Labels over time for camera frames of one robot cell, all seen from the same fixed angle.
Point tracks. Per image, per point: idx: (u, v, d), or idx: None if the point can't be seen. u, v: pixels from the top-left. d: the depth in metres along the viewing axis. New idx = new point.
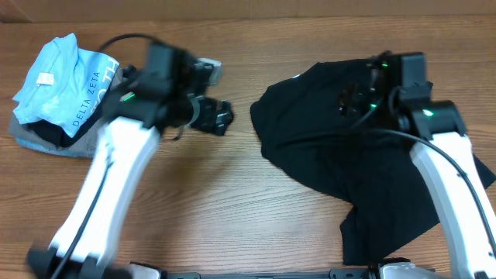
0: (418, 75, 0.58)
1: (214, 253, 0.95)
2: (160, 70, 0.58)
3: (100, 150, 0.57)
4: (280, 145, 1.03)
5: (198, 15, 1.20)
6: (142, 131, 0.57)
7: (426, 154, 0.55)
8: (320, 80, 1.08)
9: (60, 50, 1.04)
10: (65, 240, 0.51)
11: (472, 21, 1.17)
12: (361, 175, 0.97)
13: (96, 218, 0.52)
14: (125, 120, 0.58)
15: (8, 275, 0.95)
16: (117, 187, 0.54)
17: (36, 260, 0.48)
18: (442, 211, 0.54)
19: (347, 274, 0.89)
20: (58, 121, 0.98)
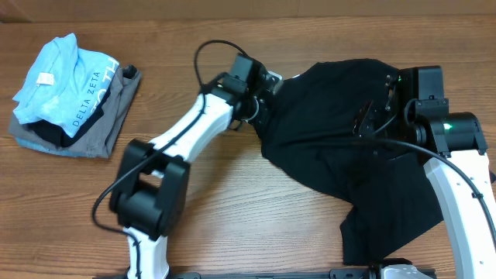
0: (435, 87, 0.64)
1: (214, 253, 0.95)
2: (240, 75, 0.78)
3: (195, 106, 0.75)
4: (281, 145, 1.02)
5: (198, 15, 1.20)
6: (225, 105, 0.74)
7: (441, 170, 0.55)
8: (322, 79, 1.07)
9: (60, 50, 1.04)
10: (161, 141, 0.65)
11: (472, 21, 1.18)
12: (363, 176, 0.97)
13: (185, 140, 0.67)
14: (215, 95, 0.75)
15: (8, 275, 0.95)
16: (202, 128, 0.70)
17: (136, 148, 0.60)
18: (452, 227, 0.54)
19: (347, 274, 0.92)
20: (58, 122, 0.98)
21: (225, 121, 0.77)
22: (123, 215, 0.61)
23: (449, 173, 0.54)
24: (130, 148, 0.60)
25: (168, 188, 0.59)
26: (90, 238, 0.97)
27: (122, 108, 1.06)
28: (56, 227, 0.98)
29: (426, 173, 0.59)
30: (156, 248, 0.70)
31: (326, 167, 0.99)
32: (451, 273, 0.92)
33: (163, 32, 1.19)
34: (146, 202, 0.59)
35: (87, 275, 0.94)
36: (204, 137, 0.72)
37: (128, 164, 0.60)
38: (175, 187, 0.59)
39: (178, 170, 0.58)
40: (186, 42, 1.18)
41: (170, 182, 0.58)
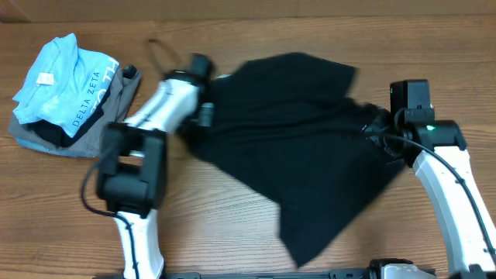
0: (421, 99, 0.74)
1: (214, 253, 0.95)
2: (198, 67, 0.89)
3: (160, 89, 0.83)
4: (244, 145, 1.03)
5: (198, 15, 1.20)
6: (188, 87, 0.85)
7: (426, 163, 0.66)
8: (249, 77, 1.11)
9: (60, 50, 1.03)
10: (135, 120, 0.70)
11: (472, 21, 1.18)
12: (306, 170, 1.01)
13: (156, 117, 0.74)
14: (178, 80, 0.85)
15: (8, 275, 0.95)
16: (170, 105, 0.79)
17: (112, 129, 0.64)
18: (443, 215, 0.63)
19: (347, 274, 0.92)
20: (59, 121, 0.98)
21: (190, 102, 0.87)
22: (111, 198, 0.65)
23: (434, 163, 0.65)
24: (105, 131, 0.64)
25: (151, 162, 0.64)
26: (90, 238, 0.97)
27: (122, 108, 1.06)
28: (56, 227, 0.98)
29: (416, 173, 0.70)
30: (149, 229, 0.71)
31: (273, 160, 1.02)
32: None
33: (163, 32, 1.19)
34: (131, 180, 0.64)
35: (87, 275, 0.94)
36: (174, 115, 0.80)
37: (106, 146, 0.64)
38: (154, 158, 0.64)
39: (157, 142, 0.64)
40: (186, 42, 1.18)
41: (149, 154, 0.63)
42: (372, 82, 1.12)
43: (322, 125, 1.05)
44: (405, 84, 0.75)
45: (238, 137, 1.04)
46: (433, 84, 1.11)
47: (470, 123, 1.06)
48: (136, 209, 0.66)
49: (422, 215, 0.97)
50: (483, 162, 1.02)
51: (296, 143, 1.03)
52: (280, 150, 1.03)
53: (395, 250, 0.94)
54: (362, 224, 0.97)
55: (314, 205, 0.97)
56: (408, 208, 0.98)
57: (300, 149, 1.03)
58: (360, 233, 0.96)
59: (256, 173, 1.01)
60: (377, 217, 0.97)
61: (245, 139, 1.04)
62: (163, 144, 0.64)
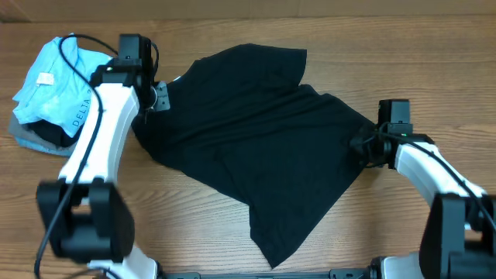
0: (403, 115, 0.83)
1: (213, 253, 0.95)
2: (131, 53, 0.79)
3: (93, 105, 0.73)
4: (225, 147, 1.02)
5: (197, 15, 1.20)
6: (125, 88, 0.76)
7: (403, 151, 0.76)
8: (201, 77, 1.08)
9: (60, 50, 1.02)
10: (70, 170, 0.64)
11: (472, 21, 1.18)
12: (276, 170, 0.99)
13: (95, 154, 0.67)
14: (108, 82, 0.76)
15: (8, 274, 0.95)
16: (111, 129, 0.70)
17: (46, 192, 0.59)
18: (422, 182, 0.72)
19: (347, 274, 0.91)
20: (58, 121, 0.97)
21: (132, 106, 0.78)
22: (75, 256, 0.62)
23: (410, 149, 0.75)
24: (40, 197, 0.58)
25: (102, 223, 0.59)
26: None
27: None
28: None
29: (398, 168, 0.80)
30: (125, 264, 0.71)
31: (246, 165, 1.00)
32: None
33: (163, 32, 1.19)
34: (88, 239, 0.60)
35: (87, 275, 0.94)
36: (117, 134, 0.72)
37: (49, 212, 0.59)
38: (104, 217, 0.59)
39: (101, 195, 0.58)
40: (186, 42, 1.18)
41: (97, 214, 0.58)
42: (371, 82, 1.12)
43: (287, 122, 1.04)
44: (390, 102, 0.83)
45: (218, 139, 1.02)
46: (433, 84, 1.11)
47: (470, 122, 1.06)
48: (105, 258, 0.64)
49: (423, 214, 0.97)
50: (483, 162, 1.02)
51: (265, 144, 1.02)
52: (263, 150, 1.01)
53: (395, 250, 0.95)
54: (359, 220, 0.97)
55: (291, 205, 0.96)
56: (409, 208, 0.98)
57: (269, 149, 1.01)
58: (358, 229, 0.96)
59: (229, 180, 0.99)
60: (373, 212, 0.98)
61: (212, 145, 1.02)
62: (110, 198, 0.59)
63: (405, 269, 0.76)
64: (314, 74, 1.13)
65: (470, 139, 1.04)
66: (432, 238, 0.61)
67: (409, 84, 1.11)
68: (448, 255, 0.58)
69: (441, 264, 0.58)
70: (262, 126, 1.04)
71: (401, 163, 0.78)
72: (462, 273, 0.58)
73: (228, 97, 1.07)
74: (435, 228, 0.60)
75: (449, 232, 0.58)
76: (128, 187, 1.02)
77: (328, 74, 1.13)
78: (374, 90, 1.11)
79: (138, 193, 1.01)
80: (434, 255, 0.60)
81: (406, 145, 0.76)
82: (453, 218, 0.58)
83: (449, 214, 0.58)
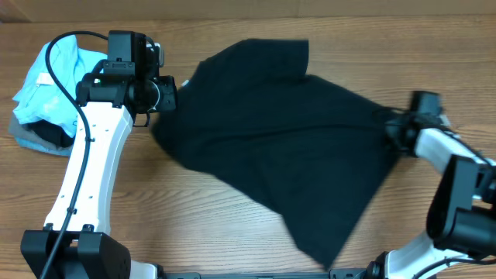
0: (432, 108, 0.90)
1: (214, 253, 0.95)
2: (122, 56, 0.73)
3: (78, 132, 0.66)
4: (233, 142, 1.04)
5: (198, 15, 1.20)
6: (115, 109, 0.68)
7: (425, 134, 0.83)
8: (211, 75, 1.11)
9: (60, 50, 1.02)
10: (57, 218, 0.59)
11: (472, 21, 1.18)
12: (284, 168, 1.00)
13: (84, 195, 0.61)
14: (98, 100, 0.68)
15: (6, 275, 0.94)
16: (101, 162, 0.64)
17: (33, 244, 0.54)
18: (441, 156, 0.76)
19: (347, 275, 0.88)
20: (59, 122, 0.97)
21: (127, 123, 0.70)
22: None
23: (432, 132, 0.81)
24: (25, 250, 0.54)
25: (95, 272, 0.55)
26: None
27: None
28: None
29: (418, 150, 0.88)
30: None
31: (254, 164, 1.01)
32: (455, 273, 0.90)
33: (163, 32, 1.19)
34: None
35: None
36: (108, 165, 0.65)
37: (37, 262, 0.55)
38: (97, 267, 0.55)
39: (91, 250, 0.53)
40: (186, 42, 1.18)
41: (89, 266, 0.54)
42: (372, 82, 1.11)
43: (295, 118, 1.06)
44: (421, 94, 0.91)
45: (226, 134, 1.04)
46: (433, 84, 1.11)
47: (470, 122, 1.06)
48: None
49: (422, 215, 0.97)
50: None
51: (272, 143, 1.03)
52: (270, 146, 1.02)
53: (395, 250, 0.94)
54: (365, 219, 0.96)
55: (298, 204, 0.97)
56: (409, 208, 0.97)
57: (276, 148, 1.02)
58: (364, 229, 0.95)
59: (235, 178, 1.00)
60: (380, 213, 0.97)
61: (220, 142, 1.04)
62: (101, 251, 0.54)
63: (410, 250, 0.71)
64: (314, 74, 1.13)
65: (470, 140, 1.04)
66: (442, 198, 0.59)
67: (409, 84, 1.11)
68: (454, 213, 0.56)
69: (446, 220, 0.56)
70: (269, 125, 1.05)
71: (423, 146, 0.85)
72: (466, 232, 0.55)
73: (235, 96, 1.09)
74: (446, 188, 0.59)
75: (458, 192, 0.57)
76: (128, 187, 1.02)
77: (328, 74, 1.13)
78: (375, 89, 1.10)
79: (138, 193, 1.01)
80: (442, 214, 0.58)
81: (429, 129, 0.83)
82: (466, 180, 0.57)
83: (464, 176, 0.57)
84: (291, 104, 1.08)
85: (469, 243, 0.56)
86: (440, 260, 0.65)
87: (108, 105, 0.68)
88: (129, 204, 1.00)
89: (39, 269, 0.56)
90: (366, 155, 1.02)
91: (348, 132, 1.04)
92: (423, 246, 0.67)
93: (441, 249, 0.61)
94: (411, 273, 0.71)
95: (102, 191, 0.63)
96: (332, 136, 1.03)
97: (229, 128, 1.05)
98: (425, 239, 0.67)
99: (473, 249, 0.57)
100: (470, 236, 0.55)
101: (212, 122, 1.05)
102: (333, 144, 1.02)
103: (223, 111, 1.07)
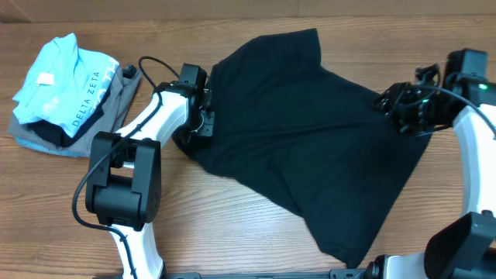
0: (478, 67, 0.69)
1: (214, 253, 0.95)
2: (190, 78, 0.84)
3: (154, 99, 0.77)
4: (241, 140, 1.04)
5: (198, 15, 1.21)
6: (181, 98, 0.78)
7: (469, 119, 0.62)
8: (225, 74, 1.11)
9: (60, 50, 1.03)
10: (126, 130, 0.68)
11: (472, 21, 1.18)
12: (287, 167, 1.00)
13: (149, 127, 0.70)
14: (169, 93, 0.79)
15: (7, 275, 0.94)
16: (164, 118, 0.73)
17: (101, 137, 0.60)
18: (470, 160, 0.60)
19: (347, 274, 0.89)
20: (58, 121, 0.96)
21: (182, 116, 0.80)
22: (103, 211, 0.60)
23: (479, 124, 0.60)
24: (94, 139, 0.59)
25: (143, 176, 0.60)
26: (90, 238, 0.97)
27: (122, 108, 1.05)
28: (56, 227, 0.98)
29: (456, 126, 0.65)
30: (144, 240, 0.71)
31: (257, 163, 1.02)
32: None
33: (163, 32, 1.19)
34: (121, 194, 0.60)
35: (87, 275, 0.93)
36: (167, 128, 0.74)
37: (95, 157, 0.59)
38: (148, 172, 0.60)
39: (149, 150, 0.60)
40: (187, 42, 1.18)
41: (143, 165, 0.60)
42: (372, 82, 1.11)
43: (303, 115, 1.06)
44: (463, 52, 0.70)
45: (233, 133, 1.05)
46: None
47: None
48: (129, 222, 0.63)
49: (423, 215, 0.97)
50: None
51: (275, 142, 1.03)
52: (277, 145, 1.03)
53: (395, 250, 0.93)
54: (366, 218, 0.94)
55: (301, 202, 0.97)
56: (409, 209, 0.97)
57: (279, 147, 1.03)
58: (366, 229, 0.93)
59: (239, 177, 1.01)
60: (381, 213, 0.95)
61: (224, 142, 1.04)
62: (155, 153, 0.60)
63: (408, 266, 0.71)
64: None
65: None
66: (445, 246, 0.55)
67: None
68: (453, 268, 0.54)
69: (444, 272, 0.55)
70: (275, 124, 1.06)
71: (460, 125, 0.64)
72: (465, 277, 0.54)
73: (240, 96, 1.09)
74: (452, 240, 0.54)
75: (466, 253, 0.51)
76: None
77: None
78: (375, 90, 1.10)
79: None
80: (439, 264, 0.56)
81: (474, 115, 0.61)
82: (476, 244, 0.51)
83: (475, 242, 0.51)
84: (295, 103, 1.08)
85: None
86: None
87: (177, 97, 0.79)
88: None
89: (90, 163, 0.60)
90: (373, 151, 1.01)
91: (353, 128, 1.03)
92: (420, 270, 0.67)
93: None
94: None
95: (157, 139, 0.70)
96: (336, 135, 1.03)
97: (235, 125, 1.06)
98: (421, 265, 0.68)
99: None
100: None
101: (222, 121, 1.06)
102: (339, 141, 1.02)
103: (231, 111, 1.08)
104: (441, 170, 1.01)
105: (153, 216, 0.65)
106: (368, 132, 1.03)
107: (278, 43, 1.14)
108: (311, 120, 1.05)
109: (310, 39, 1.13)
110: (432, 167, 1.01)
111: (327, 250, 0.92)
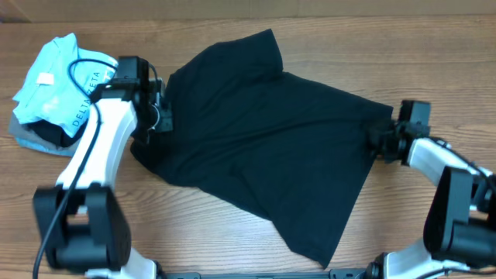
0: (423, 116, 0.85)
1: (213, 253, 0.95)
2: (129, 74, 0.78)
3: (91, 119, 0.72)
4: (207, 143, 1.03)
5: (198, 15, 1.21)
6: (124, 103, 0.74)
7: (418, 145, 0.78)
8: (185, 78, 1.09)
9: (60, 50, 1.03)
10: (68, 177, 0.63)
11: (472, 21, 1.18)
12: (249, 172, 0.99)
13: (94, 157, 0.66)
14: (108, 100, 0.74)
15: (8, 275, 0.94)
16: (108, 142, 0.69)
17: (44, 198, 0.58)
18: (433, 167, 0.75)
19: (347, 274, 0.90)
20: (59, 122, 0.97)
21: (131, 121, 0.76)
22: (70, 266, 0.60)
23: (425, 143, 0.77)
24: (36, 201, 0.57)
25: (101, 229, 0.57)
26: None
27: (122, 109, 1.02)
28: None
29: (410, 161, 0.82)
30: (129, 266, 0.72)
31: (221, 170, 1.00)
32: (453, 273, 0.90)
33: (163, 32, 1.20)
34: (83, 250, 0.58)
35: None
36: (114, 150, 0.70)
37: (46, 219, 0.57)
38: (105, 224, 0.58)
39: (100, 201, 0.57)
40: (186, 42, 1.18)
41: (98, 218, 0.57)
42: (372, 82, 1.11)
43: (270, 115, 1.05)
44: (411, 103, 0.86)
45: (198, 136, 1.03)
46: (433, 84, 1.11)
47: (470, 123, 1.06)
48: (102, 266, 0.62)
49: (423, 214, 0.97)
50: (483, 161, 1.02)
51: (237, 146, 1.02)
52: (245, 147, 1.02)
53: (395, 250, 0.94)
54: (339, 214, 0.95)
55: (269, 204, 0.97)
56: (409, 209, 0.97)
57: (242, 152, 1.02)
58: (335, 226, 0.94)
59: (202, 184, 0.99)
60: (349, 211, 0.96)
61: (190, 146, 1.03)
62: (108, 202, 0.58)
63: (408, 255, 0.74)
64: (314, 74, 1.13)
65: (470, 139, 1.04)
66: (438, 213, 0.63)
67: (409, 84, 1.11)
68: (452, 225, 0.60)
69: (444, 234, 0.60)
70: (241, 125, 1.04)
71: (415, 156, 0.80)
72: (464, 242, 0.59)
73: (198, 102, 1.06)
74: (442, 203, 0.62)
75: (455, 201, 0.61)
76: (127, 187, 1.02)
77: (328, 74, 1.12)
78: (374, 90, 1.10)
79: (137, 192, 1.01)
80: (439, 228, 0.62)
81: (421, 139, 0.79)
82: (461, 190, 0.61)
83: (456, 184, 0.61)
84: (256, 106, 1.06)
85: (470, 254, 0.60)
86: (439, 268, 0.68)
87: (117, 101, 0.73)
88: (129, 204, 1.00)
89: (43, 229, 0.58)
90: (339, 149, 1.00)
91: (316, 126, 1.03)
92: (421, 253, 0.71)
93: (440, 260, 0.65)
94: None
95: (108, 162, 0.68)
96: (301, 133, 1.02)
97: (201, 129, 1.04)
98: (421, 249, 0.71)
99: (474, 259, 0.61)
100: (469, 240, 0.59)
101: (187, 122, 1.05)
102: (304, 141, 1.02)
103: (194, 115, 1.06)
104: None
105: (126, 252, 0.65)
106: (331, 133, 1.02)
107: (236, 46, 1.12)
108: (273, 122, 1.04)
109: (269, 41, 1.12)
110: None
111: (297, 250, 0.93)
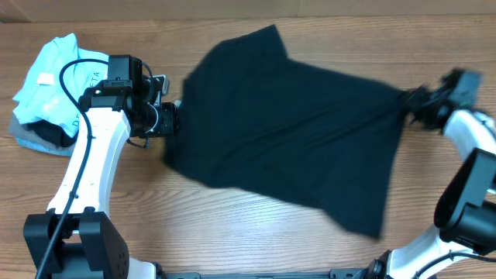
0: (470, 86, 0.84)
1: (214, 253, 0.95)
2: (121, 74, 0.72)
3: (82, 132, 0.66)
4: (222, 136, 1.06)
5: (198, 16, 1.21)
6: (115, 112, 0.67)
7: (458, 114, 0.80)
8: (198, 76, 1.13)
9: (60, 50, 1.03)
10: (60, 202, 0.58)
11: (472, 21, 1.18)
12: (264, 162, 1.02)
13: (87, 179, 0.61)
14: (98, 108, 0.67)
15: (7, 274, 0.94)
16: (101, 158, 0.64)
17: (34, 226, 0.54)
18: (466, 142, 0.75)
19: (347, 274, 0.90)
20: (58, 121, 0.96)
21: (125, 130, 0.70)
22: None
23: (463, 114, 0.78)
24: (26, 231, 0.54)
25: (95, 258, 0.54)
26: None
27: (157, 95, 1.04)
28: None
29: (446, 129, 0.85)
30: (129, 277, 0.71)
31: (236, 161, 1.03)
32: (452, 273, 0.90)
33: (163, 32, 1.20)
34: (81, 275, 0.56)
35: None
36: (108, 166, 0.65)
37: (39, 247, 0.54)
38: (100, 253, 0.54)
39: (91, 229, 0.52)
40: (187, 42, 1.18)
41: (91, 248, 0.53)
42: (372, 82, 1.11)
43: (281, 110, 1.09)
44: (461, 72, 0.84)
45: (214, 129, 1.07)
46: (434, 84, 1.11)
47: None
48: None
49: (422, 214, 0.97)
50: None
51: (253, 137, 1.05)
52: (259, 138, 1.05)
53: None
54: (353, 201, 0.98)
55: (284, 192, 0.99)
56: (410, 209, 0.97)
57: (256, 143, 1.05)
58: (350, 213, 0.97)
59: (219, 176, 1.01)
60: (366, 198, 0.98)
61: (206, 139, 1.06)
62: (102, 232, 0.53)
63: (415, 245, 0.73)
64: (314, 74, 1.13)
65: None
66: (454, 192, 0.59)
67: (409, 84, 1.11)
68: (463, 205, 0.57)
69: (455, 209, 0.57)
70: (255, 118, 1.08)
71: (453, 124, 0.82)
72: (473, 224, 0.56)
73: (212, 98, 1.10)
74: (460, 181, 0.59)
75: (473, 183, 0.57)
76: (127, 187, 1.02)
77: (327, 74, 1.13)
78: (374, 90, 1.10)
79: (137, 193, 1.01)
80: (450, 205, 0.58)
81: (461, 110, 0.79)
82: (484, 172, 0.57)
83: (480, 168, 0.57)
84: (269, 101, 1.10)
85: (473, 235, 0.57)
86: (445, 254, 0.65)
87: (108, 110, 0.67)
88: (129, 204, 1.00)
89: (38, 256, 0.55)
90: (349, 142, 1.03)
91: (325, 119, 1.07)
92: (428, 240, 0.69)
93: (446, 240, 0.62)
94: (412, 270, 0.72)
95: (102, 180, 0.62)
96: (311, 126, 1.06)
97: (217, 121, 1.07)
98: (430, 235, 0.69)
99: (477, 241, 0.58)
100: (478, 227, 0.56)
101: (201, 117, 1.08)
102: (315, 134, 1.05)
103: (208, 109, 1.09)
104: (441, 170, 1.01)
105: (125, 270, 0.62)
106: (340, 127, 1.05)
107: (248, 46, 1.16)
108: (287, 115, 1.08)
109: (276, 40, 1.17)
110: (432, 167, 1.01)
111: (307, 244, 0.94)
